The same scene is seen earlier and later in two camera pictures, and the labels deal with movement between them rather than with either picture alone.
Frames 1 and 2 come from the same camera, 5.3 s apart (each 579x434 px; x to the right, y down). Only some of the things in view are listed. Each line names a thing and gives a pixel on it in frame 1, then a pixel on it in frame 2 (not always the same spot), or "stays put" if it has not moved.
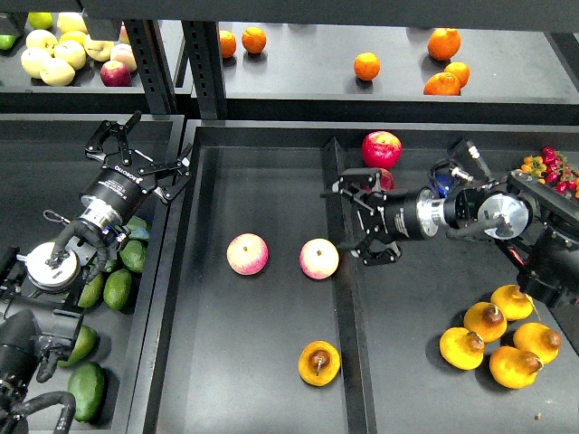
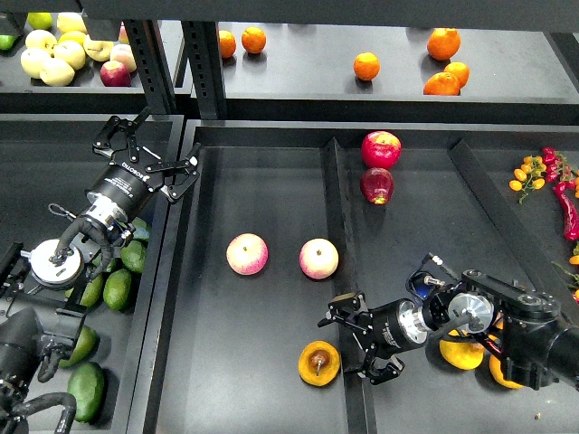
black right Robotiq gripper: [393, 216] to [397, 326]
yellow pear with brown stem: [319, 363] stays put
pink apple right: [318, 259] stays put
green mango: [133, 255] stays put
